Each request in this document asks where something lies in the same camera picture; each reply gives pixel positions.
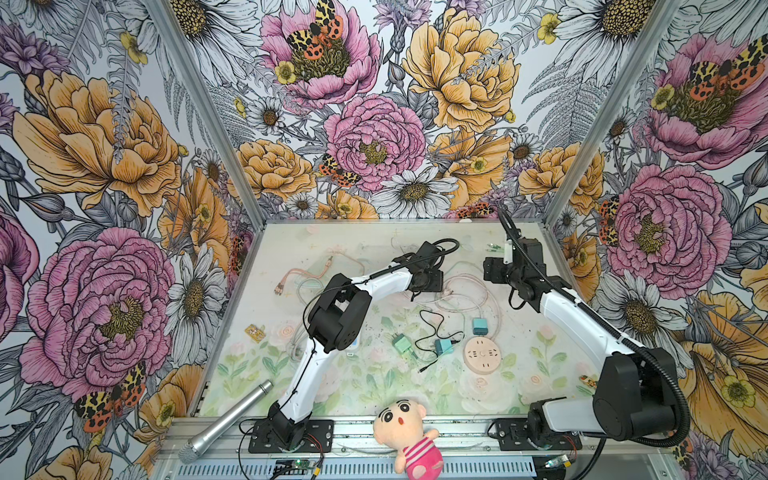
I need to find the white power strip cord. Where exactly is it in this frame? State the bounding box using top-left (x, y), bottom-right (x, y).
top-left (286, 278), bottom-right (328, 361)

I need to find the round pink socket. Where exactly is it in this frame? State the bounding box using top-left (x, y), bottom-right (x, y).
top-left (463, 336), bottom-right (502, 375)

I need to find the teal adapter with black cable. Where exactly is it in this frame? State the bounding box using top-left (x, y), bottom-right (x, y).
top-left (434, 339), bottom-right (454, 357)

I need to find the green plug adapter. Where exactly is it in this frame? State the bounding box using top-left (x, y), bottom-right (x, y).
top-left (392, 334), bottom-right (418, 359)

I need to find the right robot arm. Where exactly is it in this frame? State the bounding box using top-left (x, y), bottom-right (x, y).
top-left (483, 236), bottom-right (691, 448)

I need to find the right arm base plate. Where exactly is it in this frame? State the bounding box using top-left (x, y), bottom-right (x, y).
top-left (486, 417), bottom-right (582, 452)

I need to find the small yellow tag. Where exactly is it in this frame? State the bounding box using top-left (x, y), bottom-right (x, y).
top-left (245, 324), bottom-right (266, 343)

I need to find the black thin cable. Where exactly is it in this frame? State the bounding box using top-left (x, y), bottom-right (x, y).
top-left (413, 309), bottom-right (466, 374)

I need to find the white blue power strip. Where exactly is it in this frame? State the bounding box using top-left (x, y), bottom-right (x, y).
top-left (345, 334), bottom-right (361, 356)

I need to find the teal adapter with white cable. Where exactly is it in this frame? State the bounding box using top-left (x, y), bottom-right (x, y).
top-left (472, 317), bottom-right (489, 336)

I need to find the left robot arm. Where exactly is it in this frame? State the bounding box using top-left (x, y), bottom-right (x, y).
top-left (260, 238), bottom-right (460, 451)

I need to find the silver microphone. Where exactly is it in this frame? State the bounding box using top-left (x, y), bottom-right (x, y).
top-left (178, 380), bottom-right (273, 464)

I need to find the pink charging cable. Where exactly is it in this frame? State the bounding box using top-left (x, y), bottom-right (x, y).
top-left (274, 254), bottom-right (367, 296)

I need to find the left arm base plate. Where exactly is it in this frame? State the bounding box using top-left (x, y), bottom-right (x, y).
top-left (247, 418), bottom-right (335, 454)

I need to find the pink socket cord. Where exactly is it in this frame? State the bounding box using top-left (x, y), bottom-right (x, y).
top-left (433, 272), bottom-right (504, 343)

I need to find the plush doll pink dress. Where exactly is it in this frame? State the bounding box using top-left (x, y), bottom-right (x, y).
top-left (373, 399), bottom-right (444, 480)

